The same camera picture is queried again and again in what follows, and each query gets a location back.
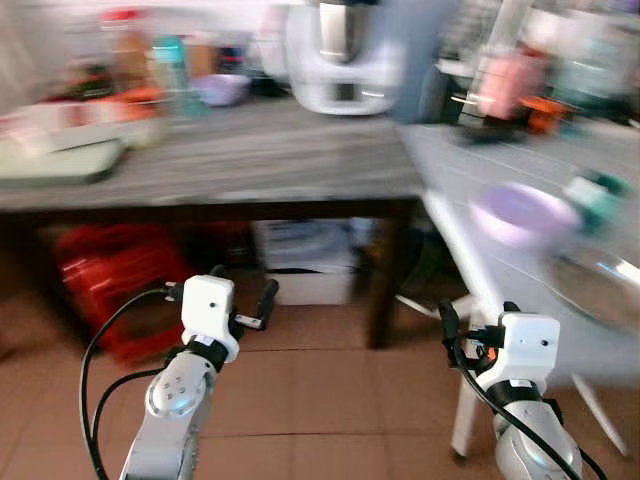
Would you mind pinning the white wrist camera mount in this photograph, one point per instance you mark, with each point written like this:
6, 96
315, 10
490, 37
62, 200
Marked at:
530, 350
208, 305

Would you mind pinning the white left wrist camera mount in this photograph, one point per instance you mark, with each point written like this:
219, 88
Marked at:
208, 305

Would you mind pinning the red plastic crate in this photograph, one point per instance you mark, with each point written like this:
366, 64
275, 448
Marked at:
115, 275

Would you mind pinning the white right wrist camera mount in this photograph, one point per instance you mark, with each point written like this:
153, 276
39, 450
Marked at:
530, 350

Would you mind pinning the white table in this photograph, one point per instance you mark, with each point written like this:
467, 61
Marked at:
470, 165

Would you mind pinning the small purple bowl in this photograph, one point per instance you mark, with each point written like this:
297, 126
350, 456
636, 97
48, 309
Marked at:
222, 90

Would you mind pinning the dark wooden table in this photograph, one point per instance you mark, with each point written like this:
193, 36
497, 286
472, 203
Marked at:
260, 160

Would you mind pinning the white flat container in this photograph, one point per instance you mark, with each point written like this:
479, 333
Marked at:
60, 122

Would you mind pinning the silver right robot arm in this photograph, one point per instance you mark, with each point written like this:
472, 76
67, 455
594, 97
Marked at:
535, 440

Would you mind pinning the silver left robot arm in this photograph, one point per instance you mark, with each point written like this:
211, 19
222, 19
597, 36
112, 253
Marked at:
178, 398

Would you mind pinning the clear glass plate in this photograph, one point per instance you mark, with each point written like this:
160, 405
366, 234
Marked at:
600, 285

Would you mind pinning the pale teal container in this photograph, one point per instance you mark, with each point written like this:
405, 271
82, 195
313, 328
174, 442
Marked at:
592, 68

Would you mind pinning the small orange object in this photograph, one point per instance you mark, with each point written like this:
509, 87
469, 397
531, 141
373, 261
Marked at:
545, 113

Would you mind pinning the white kitchen machine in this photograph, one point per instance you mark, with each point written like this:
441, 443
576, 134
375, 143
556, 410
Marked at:
340, 85

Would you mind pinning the teal and white cup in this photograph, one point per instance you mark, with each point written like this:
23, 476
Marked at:
595, 203

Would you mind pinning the pink container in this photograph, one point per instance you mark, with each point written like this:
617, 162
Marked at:
508, 85

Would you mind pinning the white storage box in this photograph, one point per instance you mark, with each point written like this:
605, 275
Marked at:
305, 260

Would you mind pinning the teal bottle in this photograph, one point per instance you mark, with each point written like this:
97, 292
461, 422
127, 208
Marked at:
171, 70

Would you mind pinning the large purple bowl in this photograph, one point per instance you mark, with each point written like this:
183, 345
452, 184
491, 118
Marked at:
520, 215

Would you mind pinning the red capped bottle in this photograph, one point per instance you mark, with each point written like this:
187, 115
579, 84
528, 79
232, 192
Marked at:
125, 50

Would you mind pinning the pale green tray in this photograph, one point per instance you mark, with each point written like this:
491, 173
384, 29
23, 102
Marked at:
55, 163

